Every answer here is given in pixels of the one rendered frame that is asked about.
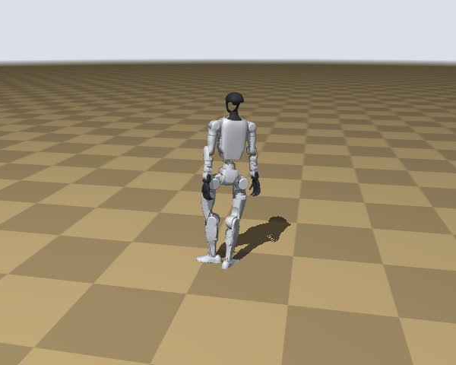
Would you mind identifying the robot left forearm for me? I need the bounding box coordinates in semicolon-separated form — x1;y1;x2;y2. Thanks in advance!
202;146;213;180

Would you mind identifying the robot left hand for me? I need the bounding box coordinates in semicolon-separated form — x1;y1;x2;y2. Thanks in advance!
202;174;213;200

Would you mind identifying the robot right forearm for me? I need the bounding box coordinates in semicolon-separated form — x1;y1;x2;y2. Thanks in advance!
249;147;258;177

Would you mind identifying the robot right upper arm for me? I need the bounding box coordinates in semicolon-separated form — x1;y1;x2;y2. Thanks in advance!
246;121;257;155

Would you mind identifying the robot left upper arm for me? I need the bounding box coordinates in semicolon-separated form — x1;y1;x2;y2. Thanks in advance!
206;120;223;156

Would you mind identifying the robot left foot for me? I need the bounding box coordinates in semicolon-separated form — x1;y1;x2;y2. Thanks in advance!
196;253;222;264

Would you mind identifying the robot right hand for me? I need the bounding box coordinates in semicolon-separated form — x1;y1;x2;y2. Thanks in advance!
249;172;261;196

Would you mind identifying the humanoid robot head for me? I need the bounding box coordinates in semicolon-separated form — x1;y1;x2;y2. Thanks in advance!
226;92;244;121

